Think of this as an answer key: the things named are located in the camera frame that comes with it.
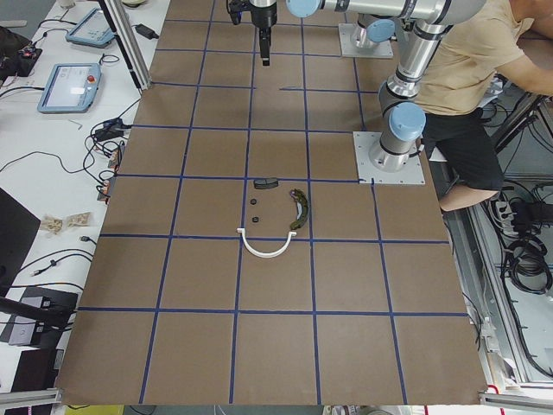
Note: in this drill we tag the olive metal brake shoe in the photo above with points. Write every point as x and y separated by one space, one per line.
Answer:
302 207

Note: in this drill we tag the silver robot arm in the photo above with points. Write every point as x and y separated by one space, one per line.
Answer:
404 120

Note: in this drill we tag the seated person beige shirt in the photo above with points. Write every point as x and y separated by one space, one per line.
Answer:
456 80

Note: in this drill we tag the aluminium frame post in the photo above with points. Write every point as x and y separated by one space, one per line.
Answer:
120 26

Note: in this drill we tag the far teach pendant tablet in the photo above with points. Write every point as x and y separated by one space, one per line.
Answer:
92 30

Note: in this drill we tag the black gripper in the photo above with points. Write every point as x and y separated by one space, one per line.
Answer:
264 17

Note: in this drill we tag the black power adapter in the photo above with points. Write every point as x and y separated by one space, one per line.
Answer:
146 31

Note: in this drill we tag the dark grey brake pad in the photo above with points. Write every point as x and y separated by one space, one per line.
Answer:
265 183

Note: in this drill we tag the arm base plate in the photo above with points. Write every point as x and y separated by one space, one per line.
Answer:
356 43
377 166

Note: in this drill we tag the near teach pendant tablet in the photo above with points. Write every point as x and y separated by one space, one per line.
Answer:
71 88

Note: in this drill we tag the white curved plastic bracket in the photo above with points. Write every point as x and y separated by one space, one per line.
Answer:
265 255

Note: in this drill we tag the teach pendant tablet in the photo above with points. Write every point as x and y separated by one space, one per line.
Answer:
71 88
92 30

